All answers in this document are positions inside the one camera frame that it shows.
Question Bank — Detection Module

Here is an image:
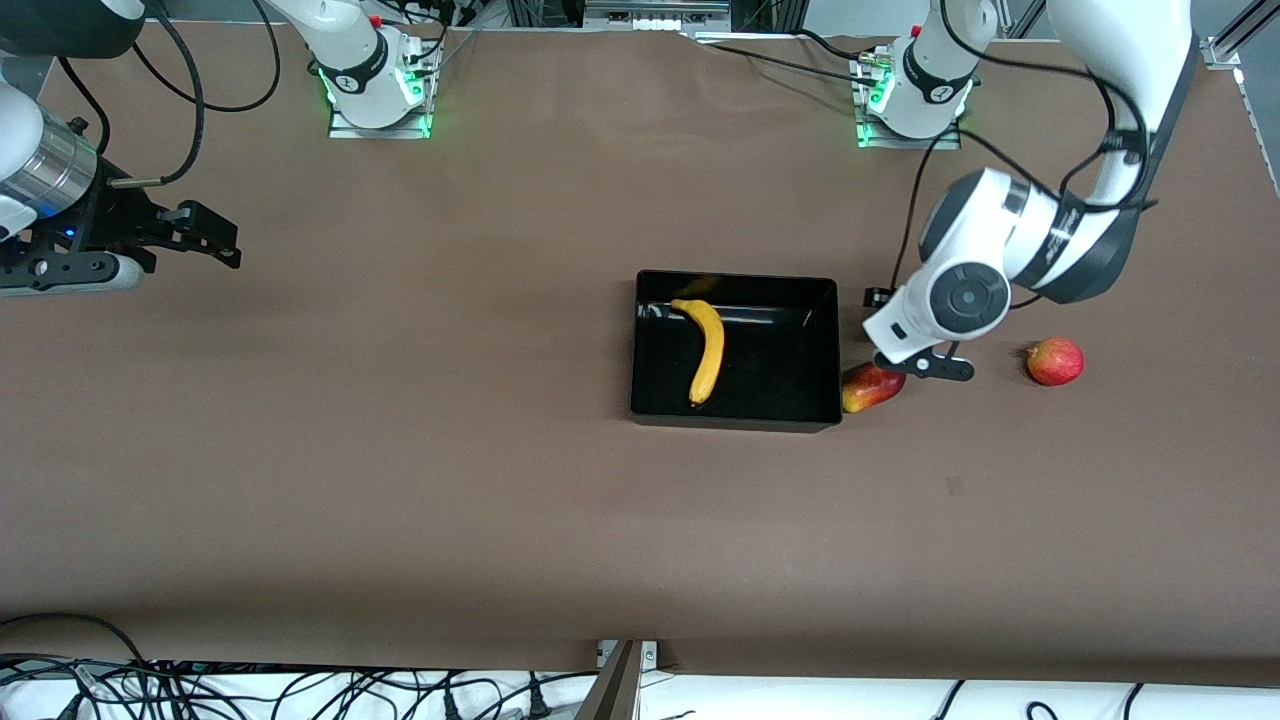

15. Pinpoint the black plastic box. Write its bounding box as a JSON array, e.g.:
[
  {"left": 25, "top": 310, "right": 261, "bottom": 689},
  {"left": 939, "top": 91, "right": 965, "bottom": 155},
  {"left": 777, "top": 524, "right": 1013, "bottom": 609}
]
[{"left": 630, "top": 269, "right": 844, "bottom": 435}]

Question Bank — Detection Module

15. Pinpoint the yellow banana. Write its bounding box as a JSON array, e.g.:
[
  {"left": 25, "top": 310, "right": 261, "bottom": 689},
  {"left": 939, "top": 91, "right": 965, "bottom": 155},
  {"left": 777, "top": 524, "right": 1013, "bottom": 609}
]
[{"left": 670, "top": 298, "right": 726, "bottom": 408}]

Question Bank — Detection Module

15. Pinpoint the metal base plate right arm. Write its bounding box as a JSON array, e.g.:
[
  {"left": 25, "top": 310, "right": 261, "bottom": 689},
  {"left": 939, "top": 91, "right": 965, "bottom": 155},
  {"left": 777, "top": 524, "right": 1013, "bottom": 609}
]
[{"left": 327, "top": 30, "right": 434, "bottom": 140}]

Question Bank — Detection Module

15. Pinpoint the metal base plate left arm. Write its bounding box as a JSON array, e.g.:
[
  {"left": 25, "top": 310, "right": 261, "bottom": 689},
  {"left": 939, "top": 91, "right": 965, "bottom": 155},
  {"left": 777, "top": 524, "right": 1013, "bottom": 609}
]
[{"left": 855, "top": 45, "right": 963, "bottom": 151}]

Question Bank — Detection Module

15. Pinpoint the red yellow mango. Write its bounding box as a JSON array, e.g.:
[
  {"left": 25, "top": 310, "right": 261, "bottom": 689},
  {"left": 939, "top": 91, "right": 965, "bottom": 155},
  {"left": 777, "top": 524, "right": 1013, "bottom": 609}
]
[{"left": 841, "top": 362, "right": 907, "bottom": 414}]

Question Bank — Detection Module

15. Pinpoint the metal equipment rack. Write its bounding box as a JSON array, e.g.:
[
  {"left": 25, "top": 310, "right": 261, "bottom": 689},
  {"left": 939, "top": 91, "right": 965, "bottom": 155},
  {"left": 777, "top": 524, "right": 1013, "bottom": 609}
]
[{"left": 505, "top": 0, "right": 806, "bottom": 33}]

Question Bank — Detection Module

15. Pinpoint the black cable on table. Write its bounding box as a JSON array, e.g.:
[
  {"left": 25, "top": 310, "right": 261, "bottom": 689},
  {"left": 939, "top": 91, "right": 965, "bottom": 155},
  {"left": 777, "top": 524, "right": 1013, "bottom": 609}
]
[{"left": 695, "top": 28, "right": 886, "bottom": 87}]

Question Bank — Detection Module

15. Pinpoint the black looped floor cable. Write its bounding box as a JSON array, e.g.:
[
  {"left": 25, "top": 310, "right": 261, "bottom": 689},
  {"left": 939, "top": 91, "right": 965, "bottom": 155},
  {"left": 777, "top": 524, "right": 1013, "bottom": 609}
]
[{"left": 0, "top": 612, "right": 153, "bottom": 673}]

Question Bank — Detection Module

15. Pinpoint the small metal edge bracket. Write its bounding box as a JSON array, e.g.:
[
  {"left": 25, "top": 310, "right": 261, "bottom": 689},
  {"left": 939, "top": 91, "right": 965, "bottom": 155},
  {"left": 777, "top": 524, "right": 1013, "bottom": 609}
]
[{"left": 597, "top": 640, "right": 659, "bottom": 670}]

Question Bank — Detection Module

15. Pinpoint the tangled black cable bundle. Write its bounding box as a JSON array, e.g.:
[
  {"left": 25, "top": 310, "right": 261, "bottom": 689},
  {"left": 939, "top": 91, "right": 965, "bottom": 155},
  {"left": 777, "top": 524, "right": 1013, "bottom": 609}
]
[{"left": 0, "top": 655, "right": 601, "bottom": 720}]

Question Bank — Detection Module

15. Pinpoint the dark slanted post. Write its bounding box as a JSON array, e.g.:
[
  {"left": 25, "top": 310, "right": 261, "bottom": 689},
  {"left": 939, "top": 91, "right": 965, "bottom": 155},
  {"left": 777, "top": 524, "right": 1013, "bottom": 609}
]
[{"left": 577, "top": 640, "right": 643, "bottom": 720}]

